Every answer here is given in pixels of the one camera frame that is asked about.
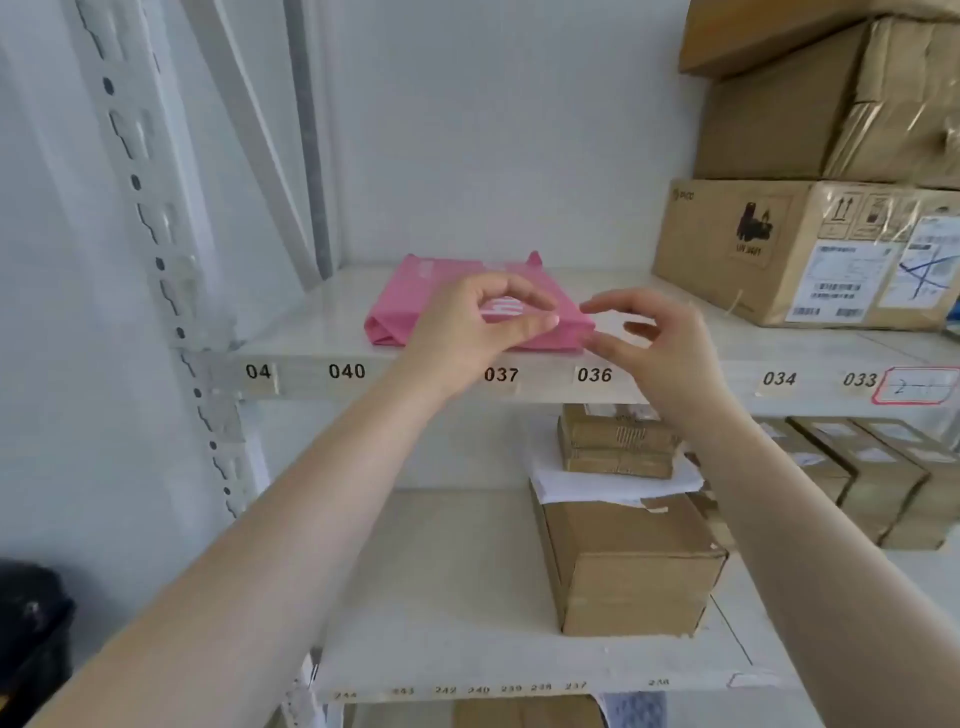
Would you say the black bag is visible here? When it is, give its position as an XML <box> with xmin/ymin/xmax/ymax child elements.
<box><xmin>0</xmin><ymin>558</ymin><xmax>78</xmax><ymax>710</ymax></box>

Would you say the white diagonal rack brace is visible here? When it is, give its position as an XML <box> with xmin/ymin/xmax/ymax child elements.
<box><xmin>183</xmin><ymin>0</ymin><xmax>336</xmax><ymax>290</ymax></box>

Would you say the grey patterned plastic bag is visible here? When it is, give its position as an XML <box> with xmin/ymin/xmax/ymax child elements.
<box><xmin>598</xmin><ymin>690</ymin><xmax>670</xmax><ymax>728</ymax></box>

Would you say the person's left forearm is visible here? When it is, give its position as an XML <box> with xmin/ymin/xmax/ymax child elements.
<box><xmin>21</xmin><ymin>361</ymin><xmax>470</xmax><ymax>728</ymax></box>

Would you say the tape-wrapped brown cardboard box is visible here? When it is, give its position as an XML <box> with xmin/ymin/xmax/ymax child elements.
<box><xmin>692</xmin><ymin>16</ymin><xmax>960</xmax><ymax>186</ymax></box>

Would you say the white perforated rack upright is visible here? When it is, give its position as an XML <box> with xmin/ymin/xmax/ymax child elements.
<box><xmin>63</xmin><ymin>0</ymin><xmax>265</xmax><ymax>530</ymax></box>

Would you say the person's left hand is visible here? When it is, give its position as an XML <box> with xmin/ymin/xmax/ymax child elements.
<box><xmin>401</xmin><ymin>271</ymin><xmax>561</xmax><ymax>401</ymax></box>

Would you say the white rack shelf board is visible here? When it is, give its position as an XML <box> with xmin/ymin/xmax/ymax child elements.
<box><xmin>309</xmin><ymin>487</ymin><xmax>960</xmax><ymax>708</ymax></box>
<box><xmin>178</xmin><ymin>262</ymin><xmax>960</xmax><ymax>418</ymax></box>

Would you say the small flat cardboard box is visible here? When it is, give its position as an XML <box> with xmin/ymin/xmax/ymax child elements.
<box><xmin>557</xmin><ymin>403</ymin><xmax>685</xmax><ymax>456</ymax></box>
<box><xmin>559</xmin><ymin>441</ymin><xmax>678</xmax><ymax>481</ymax></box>

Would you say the medium brown cardboard box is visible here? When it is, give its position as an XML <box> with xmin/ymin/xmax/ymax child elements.
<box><xmin>529</xmin><ymin>480</ymin><xmax>730</xmax><ymax>639</ymax></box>

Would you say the row of large number labels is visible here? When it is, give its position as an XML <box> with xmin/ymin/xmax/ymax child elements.
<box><xmin>243</xmin><ymin>362</ymin><xmax>880</xmax><ymax>391</ymax></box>

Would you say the pink plastic mailer parcel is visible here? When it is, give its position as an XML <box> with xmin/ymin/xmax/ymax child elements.
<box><xmin>363</xmin><ymin>251</ymin><xmax>598</xmax><ymax>355</ymax></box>

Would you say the cardboard box with shipping labels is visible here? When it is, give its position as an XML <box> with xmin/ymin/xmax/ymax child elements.
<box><xmin>651</xmin><ymin>177</ymin><xmax>960</xmax><ymax>332</ymax></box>

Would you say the person's right forearm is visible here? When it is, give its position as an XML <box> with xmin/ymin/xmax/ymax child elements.
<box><xmin>660</xmin><ymin>405</ymin><xmax>960</xmax><ymax>728</ymax></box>

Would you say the plain brown cardboard box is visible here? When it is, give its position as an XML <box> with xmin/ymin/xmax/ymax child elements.
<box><xmin>678</xmin><ymin>0</ymin><xmax>960</xmax><ymax>81</ymax></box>

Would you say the person's right hand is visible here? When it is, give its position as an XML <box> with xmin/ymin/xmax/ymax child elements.
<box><xmin>579</xmin><ymin>288</ymin><xmax>734</xmax><ymax>434</ymax></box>

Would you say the red-bordered white label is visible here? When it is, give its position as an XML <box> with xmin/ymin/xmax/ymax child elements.
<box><xmin>870</xmin><ymin>365</ymin><xmax>960</xmax><ymax>407</ymax></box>

